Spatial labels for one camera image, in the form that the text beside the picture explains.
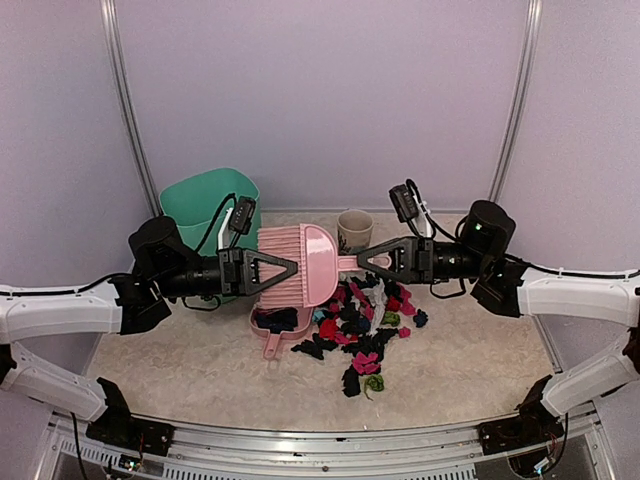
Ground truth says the pink dustpan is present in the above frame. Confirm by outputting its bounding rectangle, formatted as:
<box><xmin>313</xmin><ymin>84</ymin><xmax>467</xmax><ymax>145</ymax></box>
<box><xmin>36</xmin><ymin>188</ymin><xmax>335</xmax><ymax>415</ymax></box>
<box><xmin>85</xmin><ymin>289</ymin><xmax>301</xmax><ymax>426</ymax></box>
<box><xmin>250</xmin><ymin>304</ymin><xmax>313</xmax><ymax>361</ymax></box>

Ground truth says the pink hand brush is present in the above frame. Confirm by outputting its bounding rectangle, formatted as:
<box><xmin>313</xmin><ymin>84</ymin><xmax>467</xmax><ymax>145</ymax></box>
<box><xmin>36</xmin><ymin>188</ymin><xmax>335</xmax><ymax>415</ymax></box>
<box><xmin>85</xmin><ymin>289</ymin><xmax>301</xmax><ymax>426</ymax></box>
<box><xmin>258</xmin><ymin>224</ymin><xmax>361</xmax><ymax>309</ymax></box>

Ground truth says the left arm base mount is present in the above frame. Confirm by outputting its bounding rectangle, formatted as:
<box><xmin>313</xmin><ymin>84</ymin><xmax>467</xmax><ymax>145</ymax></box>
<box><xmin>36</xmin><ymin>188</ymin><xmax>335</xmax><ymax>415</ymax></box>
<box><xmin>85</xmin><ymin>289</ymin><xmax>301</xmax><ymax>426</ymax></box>
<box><xmin>86</xmin><ymin>377</ymin><xmax>175</xmax><ymax>457</ymax></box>

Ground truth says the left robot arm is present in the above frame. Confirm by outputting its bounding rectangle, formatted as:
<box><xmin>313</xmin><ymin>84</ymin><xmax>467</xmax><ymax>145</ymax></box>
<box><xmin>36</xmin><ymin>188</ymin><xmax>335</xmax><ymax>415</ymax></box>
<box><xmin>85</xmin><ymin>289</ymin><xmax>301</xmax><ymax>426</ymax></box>
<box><xmin>1</xmin><ymin>216</ymin><xmax>298</xmax><ymax>445</ymax></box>

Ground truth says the right aluminium corner post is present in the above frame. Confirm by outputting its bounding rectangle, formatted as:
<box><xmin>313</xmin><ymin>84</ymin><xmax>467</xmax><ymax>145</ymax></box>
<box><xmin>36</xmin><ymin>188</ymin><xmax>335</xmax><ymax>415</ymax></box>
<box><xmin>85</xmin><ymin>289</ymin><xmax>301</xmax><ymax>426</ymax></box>
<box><xmin>486</xmin><ymin>0</ymin><xmax>543</xmax><ymax>203</ymax></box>

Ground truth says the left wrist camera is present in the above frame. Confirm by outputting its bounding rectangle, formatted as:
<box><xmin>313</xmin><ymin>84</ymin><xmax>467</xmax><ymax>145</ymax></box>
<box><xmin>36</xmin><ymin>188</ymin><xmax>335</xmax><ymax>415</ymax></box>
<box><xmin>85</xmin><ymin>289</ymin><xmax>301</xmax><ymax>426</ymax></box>
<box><xmin>217</xmin><ymin>196</ymin><xmax>256</xmax><ymax>250</ymax></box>

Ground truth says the aluminium corner post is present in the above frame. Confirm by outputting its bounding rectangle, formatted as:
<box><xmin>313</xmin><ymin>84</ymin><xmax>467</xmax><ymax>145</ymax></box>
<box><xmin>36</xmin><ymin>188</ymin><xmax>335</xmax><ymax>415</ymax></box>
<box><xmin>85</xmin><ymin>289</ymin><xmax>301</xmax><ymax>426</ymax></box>
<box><xmin>100</xmin><ymin>0</ymin><xmax>162</xmax><ymax>216</ymax></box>
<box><xmin>486</xmin><ymin>0</ymin><xmax>543</xmax><ymax>203</ymax></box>

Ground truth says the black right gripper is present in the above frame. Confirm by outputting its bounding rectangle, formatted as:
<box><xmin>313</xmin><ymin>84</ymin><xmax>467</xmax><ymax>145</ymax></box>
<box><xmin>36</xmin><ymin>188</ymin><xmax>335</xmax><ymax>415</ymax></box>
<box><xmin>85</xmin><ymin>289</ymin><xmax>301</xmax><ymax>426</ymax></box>
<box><xmin>353</xmin><ymin>236</ymin><xmax>490</xmax><ymax>286</ymax></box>

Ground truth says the aluminium front rail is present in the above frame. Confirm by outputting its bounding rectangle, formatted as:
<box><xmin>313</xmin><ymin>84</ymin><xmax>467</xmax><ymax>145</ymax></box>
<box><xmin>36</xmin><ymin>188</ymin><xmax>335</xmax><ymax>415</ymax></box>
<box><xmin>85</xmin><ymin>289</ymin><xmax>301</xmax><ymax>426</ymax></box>
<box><xmin>44</xmin><ymin>399</ymin><xmax>606</xmax><ymax>480</ymax></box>

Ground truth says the pile of paper scraps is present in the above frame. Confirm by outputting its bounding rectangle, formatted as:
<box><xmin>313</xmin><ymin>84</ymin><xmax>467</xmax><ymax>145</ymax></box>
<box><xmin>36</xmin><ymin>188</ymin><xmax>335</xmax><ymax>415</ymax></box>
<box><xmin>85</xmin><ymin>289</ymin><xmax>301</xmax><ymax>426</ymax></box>
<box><xmin>291</xmin><ymin>273</ymin><xmax>429</xmax><ymax>398</ymax></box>

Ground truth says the left aluminium corner post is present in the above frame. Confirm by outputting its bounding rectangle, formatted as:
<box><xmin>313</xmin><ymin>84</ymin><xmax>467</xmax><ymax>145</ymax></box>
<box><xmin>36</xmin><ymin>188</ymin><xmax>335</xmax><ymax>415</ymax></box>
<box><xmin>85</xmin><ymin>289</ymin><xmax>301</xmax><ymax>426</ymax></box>
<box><xmin>100</xmin><ymin>0</ymin><xmax>162</xmax><ymax>216</ymax></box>

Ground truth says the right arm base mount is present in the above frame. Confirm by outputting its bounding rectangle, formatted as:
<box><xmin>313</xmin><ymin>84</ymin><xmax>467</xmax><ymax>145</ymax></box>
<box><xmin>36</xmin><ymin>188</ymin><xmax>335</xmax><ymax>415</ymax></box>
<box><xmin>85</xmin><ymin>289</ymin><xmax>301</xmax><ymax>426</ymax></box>
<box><xmin>477</xmin><ymin>375</ymin><xmax>565</xmax><ymax>455</ymax></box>

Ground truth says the beige printed cup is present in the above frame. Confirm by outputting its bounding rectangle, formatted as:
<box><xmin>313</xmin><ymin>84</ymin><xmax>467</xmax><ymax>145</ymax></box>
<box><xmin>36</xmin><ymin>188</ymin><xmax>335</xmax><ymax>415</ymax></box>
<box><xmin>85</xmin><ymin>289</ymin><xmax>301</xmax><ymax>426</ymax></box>
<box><xmin>337</xmin><ymin>209</ymin><xmax>374</xmax><ymax>255</ymax></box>

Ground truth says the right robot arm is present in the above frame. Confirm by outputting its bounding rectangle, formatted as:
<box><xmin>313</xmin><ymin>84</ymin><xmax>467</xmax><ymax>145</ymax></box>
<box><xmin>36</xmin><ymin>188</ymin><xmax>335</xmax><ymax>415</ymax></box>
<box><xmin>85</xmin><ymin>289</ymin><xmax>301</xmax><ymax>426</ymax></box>
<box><xmin>357</xmin><ymin>200</ymin><xmax>639</xmax><ymax>444</ymax></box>

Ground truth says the green paper scrap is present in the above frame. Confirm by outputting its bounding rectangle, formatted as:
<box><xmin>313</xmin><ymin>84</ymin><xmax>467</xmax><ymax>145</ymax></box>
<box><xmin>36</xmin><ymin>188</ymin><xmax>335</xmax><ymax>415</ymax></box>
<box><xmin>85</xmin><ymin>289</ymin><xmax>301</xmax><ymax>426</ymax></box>
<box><xmin>363</xmin><ymin>374</ymin><xmax>385</xmax><ymax>400</ymax></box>

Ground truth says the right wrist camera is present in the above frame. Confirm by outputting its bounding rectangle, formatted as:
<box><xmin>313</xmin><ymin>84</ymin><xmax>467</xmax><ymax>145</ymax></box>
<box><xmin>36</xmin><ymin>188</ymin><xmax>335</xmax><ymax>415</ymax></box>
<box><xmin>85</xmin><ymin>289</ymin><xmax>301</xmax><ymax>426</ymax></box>
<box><xmin>389</xmin><ymin>183</ymin><xmax>435</xmax><ymax>238</ymax></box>

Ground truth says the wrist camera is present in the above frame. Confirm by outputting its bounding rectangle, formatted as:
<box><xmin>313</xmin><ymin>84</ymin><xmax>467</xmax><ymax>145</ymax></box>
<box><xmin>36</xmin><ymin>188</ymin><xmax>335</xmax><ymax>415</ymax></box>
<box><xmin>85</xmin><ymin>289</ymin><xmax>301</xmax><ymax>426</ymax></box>
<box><xmin>389</xmin><ymin>183</ymin><xmax>435</xmax><ymax>238</ymax></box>
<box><xmin>217</xmin><ymin>196</ymin><xmax>256</xmax><ymax>250</ymax></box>

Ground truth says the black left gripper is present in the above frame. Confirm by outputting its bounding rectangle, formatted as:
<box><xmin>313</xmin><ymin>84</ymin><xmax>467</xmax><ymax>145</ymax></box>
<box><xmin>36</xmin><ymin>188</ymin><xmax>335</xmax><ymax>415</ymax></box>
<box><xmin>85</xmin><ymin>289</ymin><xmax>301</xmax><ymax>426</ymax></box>
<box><xmin>155</xmin><ymin>245</ymin><xmax>297</xmax><ymax>298</ymax></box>

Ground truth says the mint green waste bin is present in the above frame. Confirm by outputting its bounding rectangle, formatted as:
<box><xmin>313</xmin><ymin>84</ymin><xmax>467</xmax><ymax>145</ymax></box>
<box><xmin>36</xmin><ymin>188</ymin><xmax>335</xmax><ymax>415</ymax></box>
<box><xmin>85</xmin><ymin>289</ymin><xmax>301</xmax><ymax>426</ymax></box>
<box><xmin>158</xmin><ymin>167</ymin><xmax>263</xmax><ymax>309</ymax></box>

